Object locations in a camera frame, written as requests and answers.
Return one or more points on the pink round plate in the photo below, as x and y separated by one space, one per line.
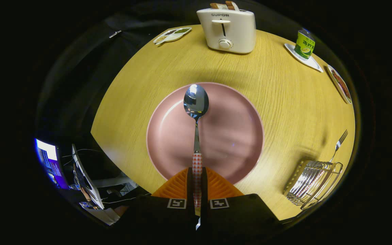
230 136

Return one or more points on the white square coaster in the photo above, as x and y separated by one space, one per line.
310 63

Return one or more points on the toasted bread slice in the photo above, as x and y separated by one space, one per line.
218 5
232 5

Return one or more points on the green label drink bottle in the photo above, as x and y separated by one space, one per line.
304 46

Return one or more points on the white toaster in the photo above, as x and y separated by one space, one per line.
230 30

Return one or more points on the silver cloth clip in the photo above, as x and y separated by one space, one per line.
115 33

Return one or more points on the white edged laptop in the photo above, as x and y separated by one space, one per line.
87 177

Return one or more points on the white plate with food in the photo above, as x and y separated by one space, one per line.
340 85

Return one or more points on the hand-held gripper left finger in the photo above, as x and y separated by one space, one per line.
162 217

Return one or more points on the lit computer monitor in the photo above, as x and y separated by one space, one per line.
49 163

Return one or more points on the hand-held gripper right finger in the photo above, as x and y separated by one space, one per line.
237 217

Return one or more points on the white divided condiment tray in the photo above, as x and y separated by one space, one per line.
172 35

